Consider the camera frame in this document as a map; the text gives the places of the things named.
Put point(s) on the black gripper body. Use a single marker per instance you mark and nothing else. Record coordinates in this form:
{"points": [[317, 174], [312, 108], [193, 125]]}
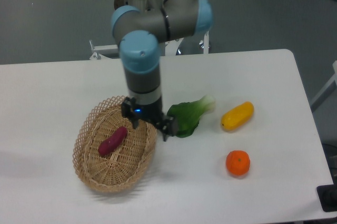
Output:
{"points": [[150, 113]]}

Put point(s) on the purple sweet potato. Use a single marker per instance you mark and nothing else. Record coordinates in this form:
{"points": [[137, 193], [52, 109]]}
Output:
{"points": [[112, 142]]}

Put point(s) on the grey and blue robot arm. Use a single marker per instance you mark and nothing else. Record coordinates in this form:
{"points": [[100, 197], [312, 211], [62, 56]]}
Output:
{"points": [[140, 28]]}

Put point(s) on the woven wicker basket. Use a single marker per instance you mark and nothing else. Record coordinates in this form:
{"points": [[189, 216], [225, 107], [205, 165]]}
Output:
{"points": [[123, 167]]}

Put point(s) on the green bok choy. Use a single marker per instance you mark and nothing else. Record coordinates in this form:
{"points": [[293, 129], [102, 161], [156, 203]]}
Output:
{"points": [[188, 114]]}

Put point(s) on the yellow mango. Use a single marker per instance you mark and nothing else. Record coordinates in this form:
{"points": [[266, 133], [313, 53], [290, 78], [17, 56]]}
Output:
{"points": [[237, 117]]}

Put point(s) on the orange tangerine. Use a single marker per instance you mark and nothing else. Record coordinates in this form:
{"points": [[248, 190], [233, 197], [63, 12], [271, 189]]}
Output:
{"points": [[237, 162]]}

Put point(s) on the white furniture leg at right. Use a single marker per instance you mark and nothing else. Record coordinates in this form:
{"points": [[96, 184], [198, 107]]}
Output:
{"points": [[328, 88]]}

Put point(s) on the black box at table edge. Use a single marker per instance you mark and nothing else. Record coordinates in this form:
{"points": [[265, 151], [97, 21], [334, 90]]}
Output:
{"points": [[327, 197]]}

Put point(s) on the white metal frame bracket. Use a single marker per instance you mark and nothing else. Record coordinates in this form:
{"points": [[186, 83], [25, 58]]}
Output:
{"points": [[171, 48]]}

